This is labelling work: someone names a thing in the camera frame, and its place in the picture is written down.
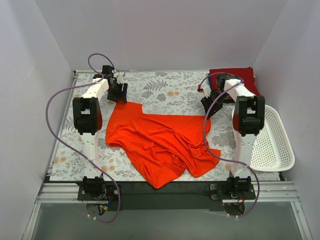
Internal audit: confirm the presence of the orange t-shirt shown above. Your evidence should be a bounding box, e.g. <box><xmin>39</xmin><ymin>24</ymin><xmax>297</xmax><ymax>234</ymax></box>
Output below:
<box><xmin>105</xmin><ymin>102</ymin><xmax>221</xmax><ymax>189</ymax></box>

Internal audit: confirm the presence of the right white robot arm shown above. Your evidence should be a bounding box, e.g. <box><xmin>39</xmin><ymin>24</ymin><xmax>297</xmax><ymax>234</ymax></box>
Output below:
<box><xmin>197</xmin><ymin>72</ymin><xmax>265</xmax><ymax>199</ymax></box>

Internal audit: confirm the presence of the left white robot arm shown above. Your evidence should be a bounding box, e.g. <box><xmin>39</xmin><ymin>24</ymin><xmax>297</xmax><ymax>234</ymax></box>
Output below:
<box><xmin>72</xmin><ymin>65</ymin><xmax>128</xmax><ymax>200</ymax></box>

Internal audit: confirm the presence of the folded blue t-shirt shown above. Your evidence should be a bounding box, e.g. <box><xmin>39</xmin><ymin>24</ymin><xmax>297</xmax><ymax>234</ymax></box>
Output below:
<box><xmin>207</xmin><ymin>76</ymin><xmax>214</xmax><ymax>90</ymax></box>

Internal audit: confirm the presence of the folded dark red t-shirt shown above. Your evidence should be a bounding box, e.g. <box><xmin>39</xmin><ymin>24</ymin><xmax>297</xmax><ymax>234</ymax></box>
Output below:
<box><xmin>209</xmin><ymin>67</ymin><xmax>260</xmax><ymax>96</ymax></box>

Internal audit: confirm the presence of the floral patterned table mat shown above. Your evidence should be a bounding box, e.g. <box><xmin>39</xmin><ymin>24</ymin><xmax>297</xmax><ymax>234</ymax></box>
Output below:
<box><xmin>48</xmin><ymin>70</ymin><xmax>281</xmax><ymax>182</ymax></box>

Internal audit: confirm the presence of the white perforated plastic basket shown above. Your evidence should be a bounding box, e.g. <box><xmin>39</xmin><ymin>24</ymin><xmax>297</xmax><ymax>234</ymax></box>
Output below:
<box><xmin>250</xmin><ymin>105</ymin><xmax>295</xmax><ymax>172</ymax></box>

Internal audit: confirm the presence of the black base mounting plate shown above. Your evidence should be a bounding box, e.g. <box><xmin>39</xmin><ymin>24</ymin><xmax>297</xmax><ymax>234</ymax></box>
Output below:
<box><xmin>76</xmin><ymin>180</ymin><xmax>257</xmax><ymax>211</ymax></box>

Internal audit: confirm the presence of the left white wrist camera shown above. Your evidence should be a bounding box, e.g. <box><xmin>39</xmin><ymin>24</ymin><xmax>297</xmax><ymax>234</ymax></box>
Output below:
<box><xmin>113</xmin><ymin>71</ymin><xmax>124</xmax><ymax>84</ymax></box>

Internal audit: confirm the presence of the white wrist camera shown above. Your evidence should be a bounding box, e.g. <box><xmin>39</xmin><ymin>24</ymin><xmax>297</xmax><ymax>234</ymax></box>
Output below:
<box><xmin>197</xmin><ymin>85</ymin><xmax>212</xmax><ymax>98</ymax></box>
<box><xmin>113</xmin><ymin>71</ymin><xmax>124</xmax><ymax>84</ymax></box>

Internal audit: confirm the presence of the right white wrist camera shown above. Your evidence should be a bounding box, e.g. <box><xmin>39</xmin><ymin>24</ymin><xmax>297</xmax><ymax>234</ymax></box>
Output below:
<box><xmin>197</xmin><ymin>85</ymin><xmax>212</xmax><ymax>98</ymax></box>

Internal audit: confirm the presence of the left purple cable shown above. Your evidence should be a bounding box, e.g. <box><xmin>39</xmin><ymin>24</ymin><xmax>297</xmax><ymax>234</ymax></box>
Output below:
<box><xmin>44</xmin><ymin>52</ymin><xmax>122</xmax><ymax>224</ymax></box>

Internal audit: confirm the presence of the aluminium frame rail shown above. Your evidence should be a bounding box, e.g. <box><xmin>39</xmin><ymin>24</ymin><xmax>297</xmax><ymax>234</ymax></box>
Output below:
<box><xmin>23</xmin><ymin>181</ymin><xmax>312</xmax><ymax>240</ymax></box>

